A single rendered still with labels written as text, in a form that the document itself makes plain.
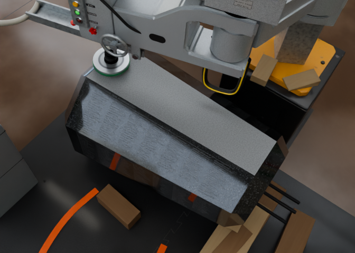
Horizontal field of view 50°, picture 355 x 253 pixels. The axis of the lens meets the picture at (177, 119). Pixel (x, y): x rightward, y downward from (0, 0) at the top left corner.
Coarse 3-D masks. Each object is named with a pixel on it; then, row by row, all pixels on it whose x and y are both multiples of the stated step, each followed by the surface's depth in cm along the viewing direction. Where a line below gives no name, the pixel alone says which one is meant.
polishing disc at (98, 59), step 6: (102, 48) 228; (96, 54) 225; (102, 54) 226; (96, 60) 223; (102, 60) 223; (120, 60) 224; (126, 60) 224; (96, 66) 221; (102, 66) 221; (108, 66) 221; (114, 66) 221; (120, 66) 222; (126, 66) 222; (102, 72) 219; (108, 72) 219; (114, 72) 219
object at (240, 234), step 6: (234, 228) 243; (240, 228) 244; (246, 228) 244; (228, 234) 241; (234, 234) 241; (240, 234) 242; (246, 234) 242; (252, 234) 242; (222, 240) 239; (228, 240) 239; (234, 240) 239; (240, 240) 239; (246, 240) 240; (222, 246) 237; (228, 246) 237; (234, 246) 237; (240, 246) 238; (216, 252) 235; (222, 252) 235; (228, 252) 235; (234, 252) 235
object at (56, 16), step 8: (40, 0) 212; (40, 8) 215; (48, 8) 215; (56, 8) 212; (64, 8) 210; (32, 16) 207; (40, 16) 206; (48, 16) 212; (56, 16) 212; (64, 16) 213; (48, 24) 208; (56, 24) 206; (64, 24) 204; (72, 32) 206; (120, 48) 203; (128, 48) 201; (136, 56) 198
